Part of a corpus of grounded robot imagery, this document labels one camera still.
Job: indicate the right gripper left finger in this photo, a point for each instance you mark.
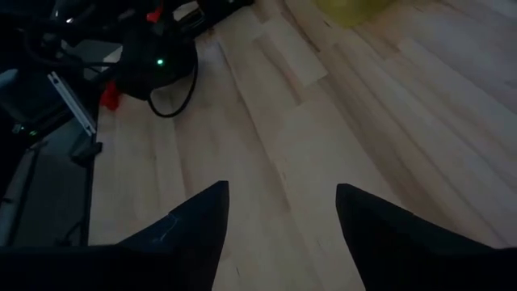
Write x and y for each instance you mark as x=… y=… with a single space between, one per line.
x=141 y=266

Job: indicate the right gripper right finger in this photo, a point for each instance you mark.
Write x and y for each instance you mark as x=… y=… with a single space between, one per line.
x=424 y=266

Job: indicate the red long plastic brick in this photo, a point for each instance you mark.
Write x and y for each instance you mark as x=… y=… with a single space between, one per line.
x=110 y=96

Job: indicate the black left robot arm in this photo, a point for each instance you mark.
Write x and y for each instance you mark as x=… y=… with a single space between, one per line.
x=153 y=48

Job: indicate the yellow translucent plastic bin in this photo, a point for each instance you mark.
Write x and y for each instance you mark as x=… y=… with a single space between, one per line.
x=351 y=10

